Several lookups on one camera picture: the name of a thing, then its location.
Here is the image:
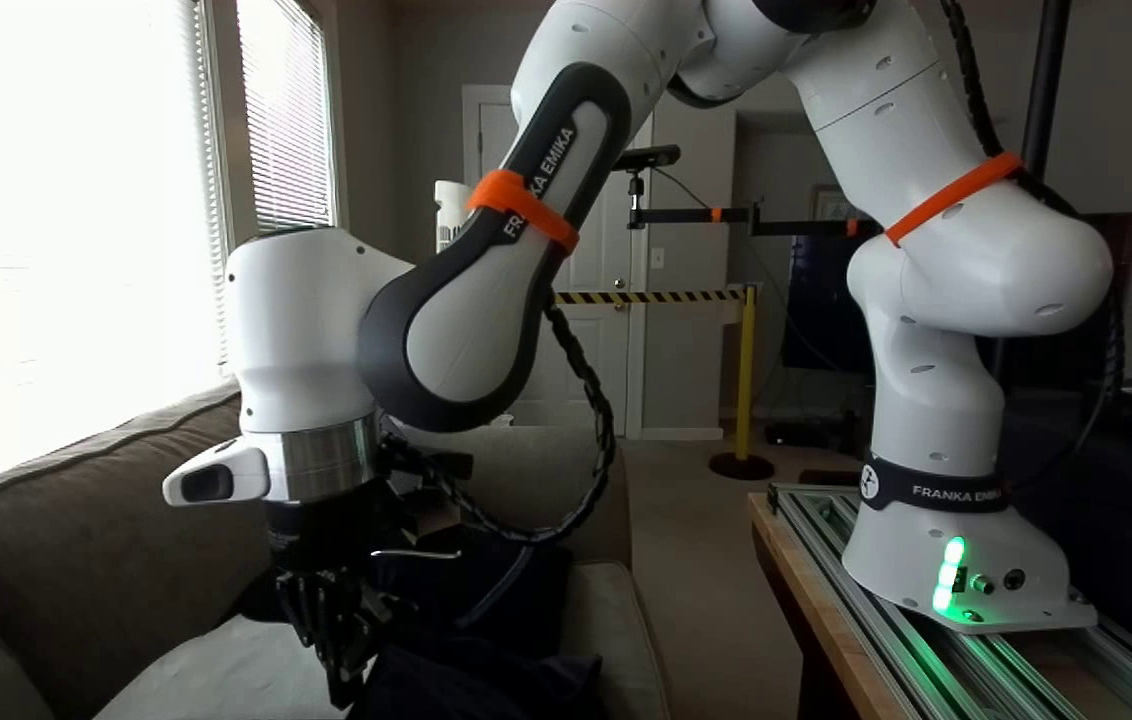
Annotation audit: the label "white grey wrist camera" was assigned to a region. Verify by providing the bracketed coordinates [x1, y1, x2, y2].
[162, 438, 275, 514]

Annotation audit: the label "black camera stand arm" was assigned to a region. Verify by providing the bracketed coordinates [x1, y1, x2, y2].
[608, 142, 881, 245]

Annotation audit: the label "white window blinds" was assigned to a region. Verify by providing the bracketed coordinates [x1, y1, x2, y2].
[0, 0, 341, 503]

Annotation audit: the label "beige fabric couch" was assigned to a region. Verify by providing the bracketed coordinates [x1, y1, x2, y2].
[0, 385, 678, 720]

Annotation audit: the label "yellow black caution tape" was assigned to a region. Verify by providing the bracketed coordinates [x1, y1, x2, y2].
[551, 279, 747, 313]

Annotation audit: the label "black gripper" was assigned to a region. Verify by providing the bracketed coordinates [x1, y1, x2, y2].
[261, 451, 475, 707]

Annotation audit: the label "dark flat screen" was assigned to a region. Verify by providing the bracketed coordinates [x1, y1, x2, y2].
[777, 232, 881, 377]

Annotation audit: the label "wooden table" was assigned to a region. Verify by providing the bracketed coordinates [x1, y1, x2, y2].
[745, 488, 922, 720]

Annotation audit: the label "yellow bollard post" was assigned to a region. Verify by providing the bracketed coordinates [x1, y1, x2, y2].
[705, 283, 781, 483]

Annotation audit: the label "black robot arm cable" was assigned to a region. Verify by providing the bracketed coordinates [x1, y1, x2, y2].
[437, 283, 620, 548]

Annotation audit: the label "black vertical pole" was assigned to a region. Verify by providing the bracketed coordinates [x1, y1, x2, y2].
[1017, 0, 1076, 193]

